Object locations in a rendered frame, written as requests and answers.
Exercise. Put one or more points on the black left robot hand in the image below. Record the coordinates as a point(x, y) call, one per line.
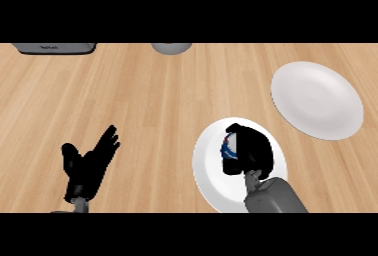
point(89, 170)

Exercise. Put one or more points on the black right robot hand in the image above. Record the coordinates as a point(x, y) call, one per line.
point(253, 150)

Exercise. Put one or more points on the blue and white can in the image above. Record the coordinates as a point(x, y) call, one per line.
point(227, 148)

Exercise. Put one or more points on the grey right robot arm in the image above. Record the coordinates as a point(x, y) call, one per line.
point(273, 196)

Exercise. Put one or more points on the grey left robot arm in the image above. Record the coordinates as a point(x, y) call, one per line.
point(78, 205)

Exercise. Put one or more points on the white round plate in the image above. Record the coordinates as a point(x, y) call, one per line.
point(317, 100)
point(211, 173)

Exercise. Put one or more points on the grey round object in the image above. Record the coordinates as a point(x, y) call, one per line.
point(171, 48)

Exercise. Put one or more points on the grey flat appliance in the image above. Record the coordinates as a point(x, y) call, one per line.
point(53, 48)

